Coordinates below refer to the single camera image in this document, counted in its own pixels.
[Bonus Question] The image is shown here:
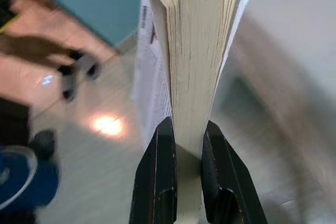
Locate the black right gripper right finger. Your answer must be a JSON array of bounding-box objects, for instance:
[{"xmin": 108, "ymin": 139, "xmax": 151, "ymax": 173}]
[{"xmin": 201, "ymin": 120, "xmax": 268, "ymax": 224}]

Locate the white paperback book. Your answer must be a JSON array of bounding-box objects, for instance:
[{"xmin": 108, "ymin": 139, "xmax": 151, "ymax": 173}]
[{"xmin": 133, "ymin": 0, "xmax": 250, "ymax": 224}]

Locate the yellow cable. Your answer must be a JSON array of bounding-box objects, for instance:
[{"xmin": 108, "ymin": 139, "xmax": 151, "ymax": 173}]
[{"xmin": 0, "ymin": 14, "xmax": 21, "ymax": 34}]

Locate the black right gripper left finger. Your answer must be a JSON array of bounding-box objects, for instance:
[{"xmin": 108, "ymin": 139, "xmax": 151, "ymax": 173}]
[{"xmin": 128, "ymin": 116, "xmax": 179, "ymax": 224}]

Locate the blue waste bin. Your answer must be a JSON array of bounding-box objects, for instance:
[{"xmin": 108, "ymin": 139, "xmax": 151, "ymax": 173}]
[{"xmin": 0, "ymin": 144, "xmax": 60, "ymax": 210}]

